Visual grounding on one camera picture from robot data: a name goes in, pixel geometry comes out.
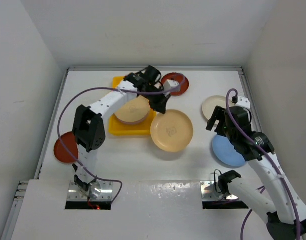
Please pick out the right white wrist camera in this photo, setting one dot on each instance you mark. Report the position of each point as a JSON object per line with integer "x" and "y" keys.
{"x": 242, "y": 102}

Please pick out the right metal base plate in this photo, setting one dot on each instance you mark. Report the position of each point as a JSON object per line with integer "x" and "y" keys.
{"x": 210, "y": 193}

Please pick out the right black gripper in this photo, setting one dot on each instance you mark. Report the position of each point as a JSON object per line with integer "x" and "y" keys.
{"x": 217, "y": 115}

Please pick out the dark red plate top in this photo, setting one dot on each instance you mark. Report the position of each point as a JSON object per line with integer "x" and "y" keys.
{"x": 181, "y": 79}

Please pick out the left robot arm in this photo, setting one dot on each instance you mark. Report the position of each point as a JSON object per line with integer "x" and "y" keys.
{"x": 88, "y": 126}

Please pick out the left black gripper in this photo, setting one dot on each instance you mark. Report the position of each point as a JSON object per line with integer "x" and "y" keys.
{"x": 159, "y": 105}

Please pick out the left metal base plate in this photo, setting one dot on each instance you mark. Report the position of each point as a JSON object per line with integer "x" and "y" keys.
{"x": 99, "y": 191}

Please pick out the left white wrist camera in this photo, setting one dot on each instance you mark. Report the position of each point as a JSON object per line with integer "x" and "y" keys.
{"x": 171, "y": 86}

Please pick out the yellow plastic bin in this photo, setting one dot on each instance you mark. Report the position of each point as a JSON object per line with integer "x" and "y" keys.
{"x": 120, "y": 129}

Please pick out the light blue plate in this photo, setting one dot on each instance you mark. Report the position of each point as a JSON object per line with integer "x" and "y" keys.
{"x": 226, "y": 153}

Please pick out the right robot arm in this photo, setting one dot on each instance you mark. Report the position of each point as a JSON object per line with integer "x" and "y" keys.
{"x": 284, "y": 214}

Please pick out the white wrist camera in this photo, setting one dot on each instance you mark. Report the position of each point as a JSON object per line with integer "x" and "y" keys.
{"x": 242, "y": 102}
{"x": 171, "y": 86}

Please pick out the cream white plate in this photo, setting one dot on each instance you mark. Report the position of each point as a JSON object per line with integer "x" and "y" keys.
{"x": 208, "y": 106}

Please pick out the metal base plate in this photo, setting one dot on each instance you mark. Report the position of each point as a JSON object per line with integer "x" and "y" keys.
{"x": 210, "y": 193}
{"x": 99, "y": 191}

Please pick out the dark red plate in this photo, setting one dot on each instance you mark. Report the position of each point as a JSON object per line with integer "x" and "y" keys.
{"x": 59, "y": 151}
{"x": 181, "y": 79}

